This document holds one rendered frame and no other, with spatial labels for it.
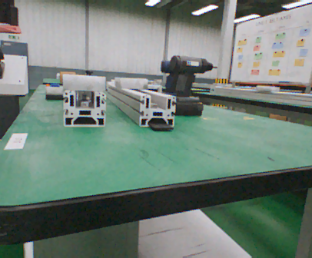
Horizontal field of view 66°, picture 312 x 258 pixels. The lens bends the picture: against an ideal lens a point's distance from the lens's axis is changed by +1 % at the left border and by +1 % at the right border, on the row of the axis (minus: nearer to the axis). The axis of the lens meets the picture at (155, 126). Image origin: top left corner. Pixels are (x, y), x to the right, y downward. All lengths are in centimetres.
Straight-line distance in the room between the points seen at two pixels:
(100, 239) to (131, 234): 5
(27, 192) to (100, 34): 1247
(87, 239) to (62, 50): 1208
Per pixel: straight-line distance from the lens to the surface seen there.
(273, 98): 233
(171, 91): 115
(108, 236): 42
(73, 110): 62
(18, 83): 149
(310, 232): 79
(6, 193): 30
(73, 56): 1240
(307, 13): 391
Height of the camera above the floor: 91
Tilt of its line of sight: 11 degrees down
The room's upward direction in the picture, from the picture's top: 4 degrees clockwise
